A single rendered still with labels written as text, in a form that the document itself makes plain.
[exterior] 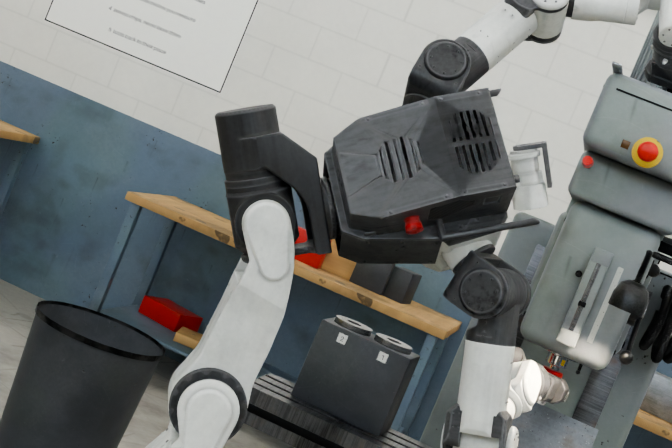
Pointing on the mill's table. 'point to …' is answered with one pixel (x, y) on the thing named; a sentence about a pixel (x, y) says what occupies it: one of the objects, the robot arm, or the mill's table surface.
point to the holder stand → (356, 374)
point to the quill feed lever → (630, 340)
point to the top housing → (631, 122)
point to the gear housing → (624, 192)
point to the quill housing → (551, 279)
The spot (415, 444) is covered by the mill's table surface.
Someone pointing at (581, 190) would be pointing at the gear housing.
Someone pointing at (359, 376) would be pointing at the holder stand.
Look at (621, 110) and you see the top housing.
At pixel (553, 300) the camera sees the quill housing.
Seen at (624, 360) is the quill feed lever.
